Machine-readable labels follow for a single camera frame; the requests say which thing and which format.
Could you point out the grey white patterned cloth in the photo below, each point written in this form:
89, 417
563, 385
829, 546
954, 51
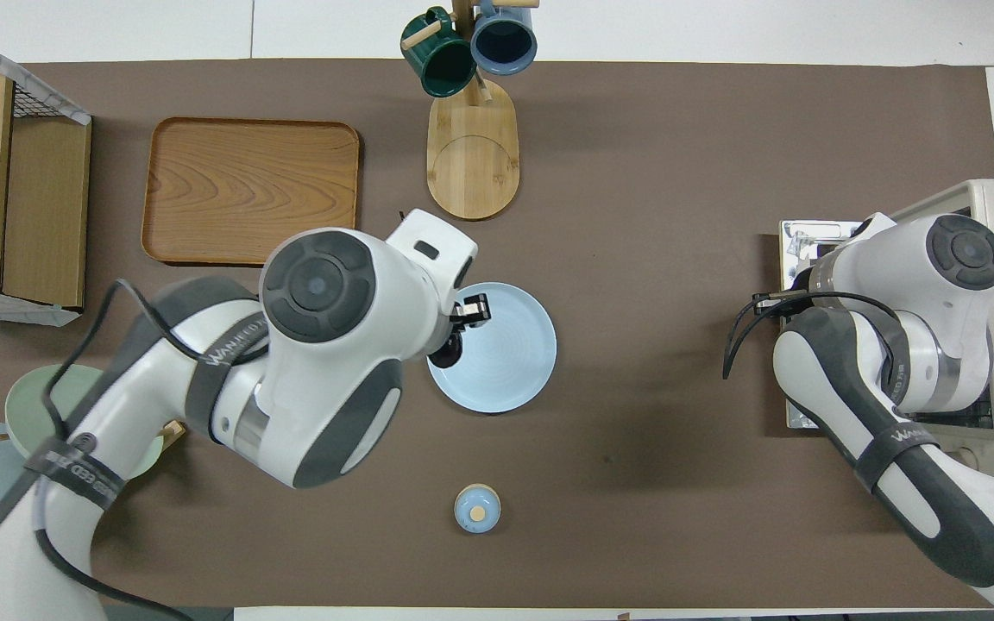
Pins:
22, 76

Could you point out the dark green ceramic mug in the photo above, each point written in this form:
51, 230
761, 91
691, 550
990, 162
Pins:
441, 65

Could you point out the wooden serving tray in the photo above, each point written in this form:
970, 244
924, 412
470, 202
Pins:
247, 190

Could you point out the brown table mat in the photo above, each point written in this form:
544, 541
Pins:
678, 216

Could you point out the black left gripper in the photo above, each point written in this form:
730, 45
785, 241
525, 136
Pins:
459, 316

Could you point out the dark purple eggplant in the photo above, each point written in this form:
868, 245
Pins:
445, 352

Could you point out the pale green plate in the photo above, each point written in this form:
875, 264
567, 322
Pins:
31, 401

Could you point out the light blue round plate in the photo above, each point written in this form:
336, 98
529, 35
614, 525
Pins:
510, 362

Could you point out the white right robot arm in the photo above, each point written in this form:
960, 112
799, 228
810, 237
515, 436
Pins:
894, 371

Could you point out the wooden mug tree stand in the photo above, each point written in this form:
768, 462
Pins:
473, 164

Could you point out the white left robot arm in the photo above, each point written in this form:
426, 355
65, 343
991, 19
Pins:
324, 345

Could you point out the wooden stepped shelf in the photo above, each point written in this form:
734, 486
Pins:
40, 216

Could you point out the blue ceramic mug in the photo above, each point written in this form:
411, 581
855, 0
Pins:
504, 39

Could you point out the wooden plate rack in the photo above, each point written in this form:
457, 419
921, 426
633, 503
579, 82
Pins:
174, 434

